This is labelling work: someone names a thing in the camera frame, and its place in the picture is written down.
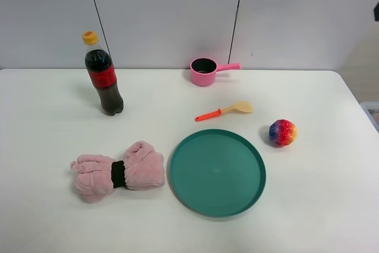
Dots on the rainbow coloured ball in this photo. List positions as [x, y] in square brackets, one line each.
[282, 132]

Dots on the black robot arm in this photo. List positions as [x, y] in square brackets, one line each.
[376, 13]

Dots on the pink toy saucepan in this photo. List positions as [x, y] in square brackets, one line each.
[203, 71]

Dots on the teal round plate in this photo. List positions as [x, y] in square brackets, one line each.
[217, 173]

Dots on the cola bottle yellow cap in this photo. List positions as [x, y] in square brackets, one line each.
[102, 74]

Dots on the pink rolled towel black band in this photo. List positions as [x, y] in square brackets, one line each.
[98, 176]

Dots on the translucent storage bin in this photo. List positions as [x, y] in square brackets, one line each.
[371, 109]

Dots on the toy spatula orange handle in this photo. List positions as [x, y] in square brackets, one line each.
[242, 107]

